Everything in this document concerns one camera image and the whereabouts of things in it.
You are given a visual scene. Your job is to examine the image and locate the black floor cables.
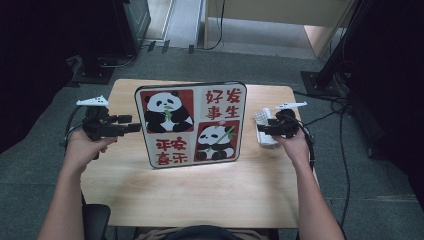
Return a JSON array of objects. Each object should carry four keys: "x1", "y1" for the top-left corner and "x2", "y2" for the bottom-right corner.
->
[{"x1": 293, "y1": 89, "x2": 355, "y2": 232}]

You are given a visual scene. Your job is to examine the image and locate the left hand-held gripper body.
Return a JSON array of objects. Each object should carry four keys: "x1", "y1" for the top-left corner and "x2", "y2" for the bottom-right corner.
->
[{"x1": 75, "y1": 94, "x2": 126, "y2": 142}]

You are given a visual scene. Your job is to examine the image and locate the black hanging cable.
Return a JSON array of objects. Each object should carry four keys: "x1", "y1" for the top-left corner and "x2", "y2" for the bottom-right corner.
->
[{"x1": 203, "y1": 0, "x2": 227, "y2": 52}]

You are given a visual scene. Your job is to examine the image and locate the black metal pole stand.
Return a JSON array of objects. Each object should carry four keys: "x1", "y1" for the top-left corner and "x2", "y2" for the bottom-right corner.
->
[{"x1": 299, "y1": 0, "x2": 372, "y2": 98}]

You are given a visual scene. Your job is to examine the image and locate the person's right hand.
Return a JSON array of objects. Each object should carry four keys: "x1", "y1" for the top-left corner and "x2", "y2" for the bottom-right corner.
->
[{"x1": 277, "y1": 127, "x2": 311, "y2": 168}]

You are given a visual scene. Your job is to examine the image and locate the black stand base plate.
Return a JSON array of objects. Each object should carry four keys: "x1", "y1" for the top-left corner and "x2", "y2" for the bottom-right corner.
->
[{"x1": 71, "y1": 54, "x2": 116, "y2": 85}]

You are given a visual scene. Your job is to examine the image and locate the left hand-held gripper black cable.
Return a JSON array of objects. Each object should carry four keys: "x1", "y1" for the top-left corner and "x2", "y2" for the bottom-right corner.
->
[{"x1": 59, "y1": 105, "x2": 88, "y2": 148}]

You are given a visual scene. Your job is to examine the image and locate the black chair armrest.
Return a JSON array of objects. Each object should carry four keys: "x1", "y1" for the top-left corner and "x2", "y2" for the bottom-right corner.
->
[{"x1": 81, "y1": 203, "x2": 112, "y2": 240}]

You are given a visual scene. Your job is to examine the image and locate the black computer tower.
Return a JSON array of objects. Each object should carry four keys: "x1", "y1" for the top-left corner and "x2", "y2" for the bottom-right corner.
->
[{"x1": 110, "y1": 0, "x2": 152, "y2": 58}]

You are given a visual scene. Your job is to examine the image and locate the dark curtain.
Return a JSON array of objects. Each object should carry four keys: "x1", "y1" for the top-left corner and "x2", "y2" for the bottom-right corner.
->
[
  {"x1": 0, "y1": 0, "x2": 116, "y2": 155},
  {"x1": 344, "y1": 0, "x2": 424, "y2": 212}
]

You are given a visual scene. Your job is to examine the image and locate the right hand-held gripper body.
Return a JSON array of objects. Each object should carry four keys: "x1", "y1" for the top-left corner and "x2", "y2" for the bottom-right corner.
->
[{"x1": 272, "y1": 101, "x2": 309, "y2": 140}]

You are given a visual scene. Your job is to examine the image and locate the person's left hand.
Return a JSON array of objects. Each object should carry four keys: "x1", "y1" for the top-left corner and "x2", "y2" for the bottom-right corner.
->
[{"x1": 64, "y1": 128, "x2": 119, "y2": 173}]

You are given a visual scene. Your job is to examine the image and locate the person's dark top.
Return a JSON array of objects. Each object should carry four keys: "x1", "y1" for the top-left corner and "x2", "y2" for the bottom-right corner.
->
[{"x1": 164, "y1": 224, "x2": 246, "y2": 240}]

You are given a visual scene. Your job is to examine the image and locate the right hand-held gripper black cable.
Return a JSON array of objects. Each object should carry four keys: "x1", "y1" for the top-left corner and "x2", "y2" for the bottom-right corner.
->
[{"x1": 292, "y1": 114, "x2": 318, "y2": 172}]

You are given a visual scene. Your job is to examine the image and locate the square panda picture board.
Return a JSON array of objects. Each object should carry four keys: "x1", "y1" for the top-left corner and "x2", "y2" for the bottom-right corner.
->
[{"x1": 133, "y1": 80, "x2": 249, "y2": 170}]

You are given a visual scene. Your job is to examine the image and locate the hand-held gripper black cable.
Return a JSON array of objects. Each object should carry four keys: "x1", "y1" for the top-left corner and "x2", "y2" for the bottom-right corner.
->
[
  {"x1": 292, "y1": 114, "x2": 318, "y2": 172},
  {"x1": 59, "y1": 105, "x2": 88, "y2": 148}
]

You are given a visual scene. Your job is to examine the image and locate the white waffle cloth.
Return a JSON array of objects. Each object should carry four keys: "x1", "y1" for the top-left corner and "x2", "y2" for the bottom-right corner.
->
[{"x1": 252, "y1": 106, "x2": 281, "y2": 147}]

